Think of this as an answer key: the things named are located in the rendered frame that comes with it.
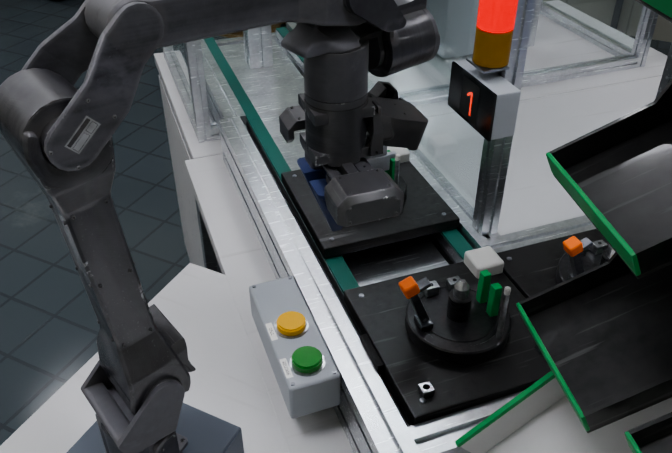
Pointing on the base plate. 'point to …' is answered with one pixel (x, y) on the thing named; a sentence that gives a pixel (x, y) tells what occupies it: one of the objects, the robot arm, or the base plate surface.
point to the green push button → (306, 359)
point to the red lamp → (497, 12)
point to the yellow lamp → (492, 48)
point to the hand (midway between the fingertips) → (336, 200)
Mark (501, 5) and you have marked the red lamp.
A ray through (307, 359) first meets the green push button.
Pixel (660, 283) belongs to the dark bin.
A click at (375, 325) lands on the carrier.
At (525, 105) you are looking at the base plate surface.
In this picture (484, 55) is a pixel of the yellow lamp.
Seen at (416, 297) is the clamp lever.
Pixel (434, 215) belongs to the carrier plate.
